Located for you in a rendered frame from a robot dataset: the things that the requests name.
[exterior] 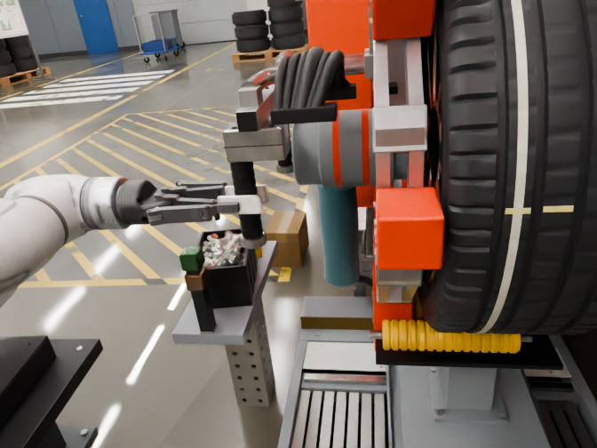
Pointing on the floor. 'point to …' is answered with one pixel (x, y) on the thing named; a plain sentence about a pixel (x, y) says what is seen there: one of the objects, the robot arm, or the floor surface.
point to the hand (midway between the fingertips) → (244, 199)
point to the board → (17, 27)
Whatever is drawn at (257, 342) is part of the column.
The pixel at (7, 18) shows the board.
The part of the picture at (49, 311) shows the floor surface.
